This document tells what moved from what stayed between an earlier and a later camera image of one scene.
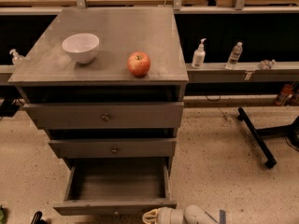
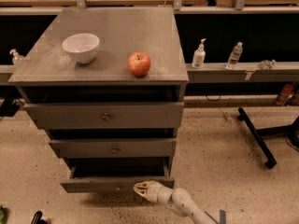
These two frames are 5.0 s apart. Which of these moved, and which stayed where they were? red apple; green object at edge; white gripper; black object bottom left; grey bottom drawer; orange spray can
Moved: grey bottom drawer; white gripper
Stayed: green object at edge; orange spray can; red apple; black object bottom left
